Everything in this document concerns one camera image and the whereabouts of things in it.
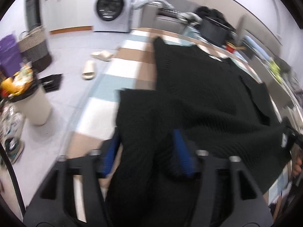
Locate black knitted sweater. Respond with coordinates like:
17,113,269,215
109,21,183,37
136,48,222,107
105,38,290,226

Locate beige slipper far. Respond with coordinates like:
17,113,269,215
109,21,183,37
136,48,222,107
91,50,113,62

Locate black cable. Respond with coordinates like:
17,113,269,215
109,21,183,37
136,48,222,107
0,141,27,218

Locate white front-load washing machine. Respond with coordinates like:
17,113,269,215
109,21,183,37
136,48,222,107
92,0,133,33

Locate woven laundry basket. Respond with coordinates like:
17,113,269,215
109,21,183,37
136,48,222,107
17,24,52,73

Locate grey sofa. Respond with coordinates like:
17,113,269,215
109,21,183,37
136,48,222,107
140,4,186,34

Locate purple bag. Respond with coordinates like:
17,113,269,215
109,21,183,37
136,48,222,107
0,34,23,77

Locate beige slipper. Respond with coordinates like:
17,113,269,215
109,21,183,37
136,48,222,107
91,50,113,62
82,60,95,80

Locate plaid checkered blanket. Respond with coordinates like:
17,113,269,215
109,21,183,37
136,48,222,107
66,27,294,220

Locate black clothes pile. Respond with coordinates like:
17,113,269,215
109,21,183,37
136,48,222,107
194,6,235,34

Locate white trash bin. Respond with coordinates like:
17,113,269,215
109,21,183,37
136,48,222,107
1,64,52,126

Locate beige slipper near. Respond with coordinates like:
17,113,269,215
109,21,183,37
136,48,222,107
82,60,95,80

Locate right hand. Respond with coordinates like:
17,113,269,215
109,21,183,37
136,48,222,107
292,150,302,177

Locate grey white clothes on sofa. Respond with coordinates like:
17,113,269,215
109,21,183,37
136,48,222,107
132,0,175,10

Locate green plush toy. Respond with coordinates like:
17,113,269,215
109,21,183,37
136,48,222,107
270,59,283,84

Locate red instant noodle bowl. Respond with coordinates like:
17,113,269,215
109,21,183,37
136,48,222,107
226,42,237,54

